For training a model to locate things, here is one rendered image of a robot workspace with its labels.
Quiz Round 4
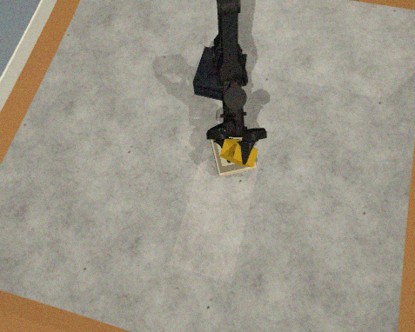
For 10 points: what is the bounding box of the tan shallow tray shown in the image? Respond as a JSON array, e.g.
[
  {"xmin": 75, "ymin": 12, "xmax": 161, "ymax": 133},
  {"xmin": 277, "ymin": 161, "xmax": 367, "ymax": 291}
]
[{"xmin": 211, "ymin": 140, "xmax": 257, "ymax": 177}]

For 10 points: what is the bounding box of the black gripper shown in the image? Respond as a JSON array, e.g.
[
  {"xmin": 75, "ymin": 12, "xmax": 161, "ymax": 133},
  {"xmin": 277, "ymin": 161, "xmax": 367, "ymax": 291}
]
[{"xmin": 206, "ymin": 109, "xmax": 267, "ymax": 164}]

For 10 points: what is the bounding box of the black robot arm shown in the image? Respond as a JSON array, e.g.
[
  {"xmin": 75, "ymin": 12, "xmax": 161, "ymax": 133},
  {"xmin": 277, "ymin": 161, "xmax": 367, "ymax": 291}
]
[{"xmin": 210, "ymin": 0, "xmax": 248, "ymax": 140}]

